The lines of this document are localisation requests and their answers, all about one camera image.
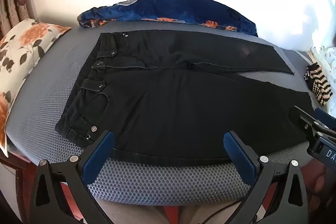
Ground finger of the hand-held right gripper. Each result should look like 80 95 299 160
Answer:
314 108 336 132
288 106 328 136

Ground black pants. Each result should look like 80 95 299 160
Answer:
55 32 315 160

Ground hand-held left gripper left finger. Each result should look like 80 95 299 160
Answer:
30 130 116 224

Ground person's right hand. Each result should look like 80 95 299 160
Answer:
314 162 336 194

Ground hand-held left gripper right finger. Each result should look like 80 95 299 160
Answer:
223 131 311 224

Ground pink floral curtain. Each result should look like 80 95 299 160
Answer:
0 0 37 38

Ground blue floral blanket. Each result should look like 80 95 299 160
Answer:
77 0 259 37

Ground person's own legs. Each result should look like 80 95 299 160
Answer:
97 198 252 224

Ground black beige striped knit sock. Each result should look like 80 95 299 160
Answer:
304 63 333 106

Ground grey mesh mattress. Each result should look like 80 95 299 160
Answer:
5 21 331 206

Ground white patterned cloth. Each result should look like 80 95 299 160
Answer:
310 46 336 119

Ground white orange floral pillow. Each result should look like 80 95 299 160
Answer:
0 18 72 157

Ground red wooden bed frame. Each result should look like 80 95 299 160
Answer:
0 153 88 224

